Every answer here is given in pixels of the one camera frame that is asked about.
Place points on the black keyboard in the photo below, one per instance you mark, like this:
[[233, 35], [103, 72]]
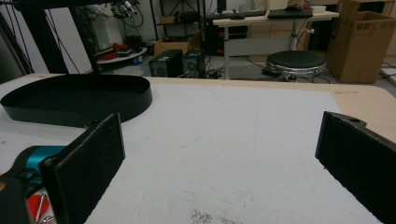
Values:
[[252, 13]]

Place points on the black shelf rack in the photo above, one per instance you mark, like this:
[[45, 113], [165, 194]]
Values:
[[177, 18]]

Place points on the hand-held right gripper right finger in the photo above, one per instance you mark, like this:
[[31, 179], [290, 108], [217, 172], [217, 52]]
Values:
[[358, 155]]

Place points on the small cardboard box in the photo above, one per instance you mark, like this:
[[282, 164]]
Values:
[[169, 46]]

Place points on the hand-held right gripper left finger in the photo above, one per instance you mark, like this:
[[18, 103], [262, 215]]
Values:
[[84, 168]]

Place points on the round black stool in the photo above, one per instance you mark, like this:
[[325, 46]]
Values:
[[295, 60]]

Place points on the grey computer tower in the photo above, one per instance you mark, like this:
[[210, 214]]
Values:
[[193, 63]]

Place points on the white office desk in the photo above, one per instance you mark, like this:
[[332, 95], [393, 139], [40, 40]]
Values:
[[264, 45]]

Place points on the teal and black power tool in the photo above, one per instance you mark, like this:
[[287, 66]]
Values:
[[40, 155]]

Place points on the black metal stand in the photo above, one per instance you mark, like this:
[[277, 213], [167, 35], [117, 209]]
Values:
[[46, 40]]

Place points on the black oval tray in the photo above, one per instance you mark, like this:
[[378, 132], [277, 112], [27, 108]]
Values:
[[77, 105]]

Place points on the large cardboard box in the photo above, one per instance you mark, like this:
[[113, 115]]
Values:
[[358, 46]]

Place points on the black computer mouse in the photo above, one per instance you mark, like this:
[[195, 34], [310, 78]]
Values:
[[293, 7]]

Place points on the red object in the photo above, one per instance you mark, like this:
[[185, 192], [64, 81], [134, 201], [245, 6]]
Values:
[[120, 46]]

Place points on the black computer tower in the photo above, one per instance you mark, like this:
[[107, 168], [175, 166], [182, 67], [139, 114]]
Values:
[[165, 63]]

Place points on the round white low table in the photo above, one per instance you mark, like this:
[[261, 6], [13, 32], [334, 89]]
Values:
[[124, 57]]

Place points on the white table mat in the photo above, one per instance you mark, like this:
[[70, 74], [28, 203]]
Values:
[[218, 149]]

